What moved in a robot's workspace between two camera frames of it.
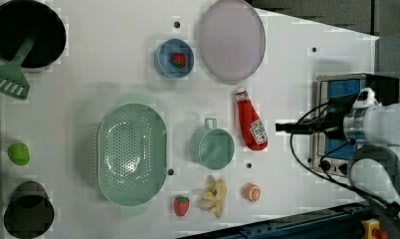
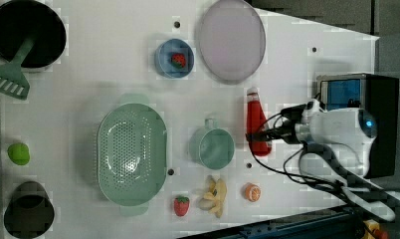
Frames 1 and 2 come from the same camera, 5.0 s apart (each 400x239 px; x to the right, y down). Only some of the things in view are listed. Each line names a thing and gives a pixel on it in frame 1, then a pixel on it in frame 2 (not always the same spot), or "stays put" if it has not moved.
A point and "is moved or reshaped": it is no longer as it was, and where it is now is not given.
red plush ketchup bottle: x=253 y=127 is moved or reshaped
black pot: x=29 y=212 stays put
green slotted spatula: x=8 y=78 stays put
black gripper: x=332 y=122 to x=288 y=130
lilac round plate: x=232 y=41 stays put
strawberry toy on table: x=181 y=205 stays put
